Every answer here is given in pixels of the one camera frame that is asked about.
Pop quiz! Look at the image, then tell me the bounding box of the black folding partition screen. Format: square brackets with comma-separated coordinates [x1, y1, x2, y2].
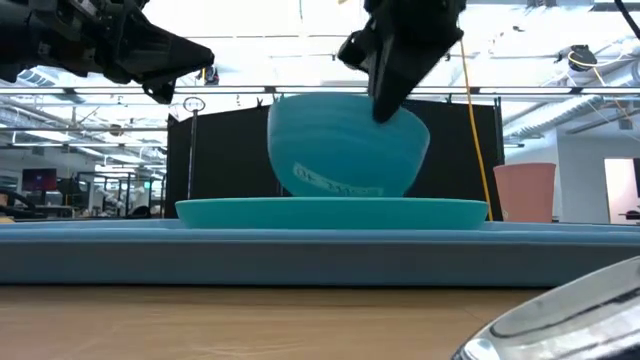
[165, 97, 505, 222]

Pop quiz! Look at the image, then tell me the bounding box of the dark red monitor screen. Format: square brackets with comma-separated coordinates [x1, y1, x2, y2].
[21, 167, 58, 193]

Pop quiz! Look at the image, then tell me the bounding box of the pink plastic cup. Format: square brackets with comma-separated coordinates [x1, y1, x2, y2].
[492, 162, 558, 224]

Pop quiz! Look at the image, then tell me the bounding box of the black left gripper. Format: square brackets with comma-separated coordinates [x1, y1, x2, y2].
[0, 0, 216, 106]

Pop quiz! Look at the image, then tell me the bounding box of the round sign pole stand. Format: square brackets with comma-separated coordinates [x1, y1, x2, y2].
[182, 96, 207, 201]

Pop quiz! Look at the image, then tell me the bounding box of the blue plastic tray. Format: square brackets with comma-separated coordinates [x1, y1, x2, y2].
[0, 218, 640, 289]

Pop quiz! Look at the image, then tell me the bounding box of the silver metal spoon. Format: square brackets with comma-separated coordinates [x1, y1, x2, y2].
[451, 255, 640, 360]

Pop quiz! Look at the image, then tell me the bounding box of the yellow cable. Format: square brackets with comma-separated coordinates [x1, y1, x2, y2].
[458, 39, 495, 222]

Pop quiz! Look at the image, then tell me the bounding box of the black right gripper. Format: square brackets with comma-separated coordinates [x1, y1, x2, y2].
[337, 0, 467, 125]

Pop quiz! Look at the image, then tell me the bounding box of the teal round plate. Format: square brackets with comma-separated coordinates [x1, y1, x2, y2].
[174, 195, 490, 232]

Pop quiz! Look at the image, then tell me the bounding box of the blue bowl with label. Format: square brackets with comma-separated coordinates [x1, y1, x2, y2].
[266, 91, 432, 199]

